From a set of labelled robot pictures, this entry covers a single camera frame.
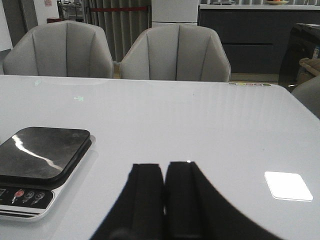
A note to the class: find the red barrier tape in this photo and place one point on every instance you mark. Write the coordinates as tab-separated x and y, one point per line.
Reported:
122	9

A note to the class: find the grey chair at edge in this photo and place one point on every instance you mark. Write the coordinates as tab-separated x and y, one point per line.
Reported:
308	93

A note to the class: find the grey chair on left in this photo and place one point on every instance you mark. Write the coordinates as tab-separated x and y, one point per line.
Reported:
61	49

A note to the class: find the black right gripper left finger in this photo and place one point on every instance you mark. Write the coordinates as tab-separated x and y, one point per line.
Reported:
138	212

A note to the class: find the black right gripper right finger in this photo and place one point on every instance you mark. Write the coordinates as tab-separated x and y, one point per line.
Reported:
196	210

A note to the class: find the grey chair on right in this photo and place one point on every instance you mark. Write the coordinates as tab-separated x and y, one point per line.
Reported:
177	52

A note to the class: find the white refrigerator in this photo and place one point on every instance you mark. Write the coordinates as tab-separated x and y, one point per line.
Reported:
165	12

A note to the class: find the black silver kitchen scale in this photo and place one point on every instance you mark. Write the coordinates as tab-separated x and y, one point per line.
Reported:
36	163

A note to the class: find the beige cushion at right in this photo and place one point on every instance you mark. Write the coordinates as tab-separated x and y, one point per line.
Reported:
311	65

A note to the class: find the dark grey counter cabinet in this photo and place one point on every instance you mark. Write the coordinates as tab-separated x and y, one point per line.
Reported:
255	37

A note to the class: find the fruit bowl on counter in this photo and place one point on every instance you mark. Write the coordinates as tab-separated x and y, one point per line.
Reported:
276	2

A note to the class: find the black appliance at right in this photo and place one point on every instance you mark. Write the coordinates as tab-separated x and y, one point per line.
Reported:
304	42

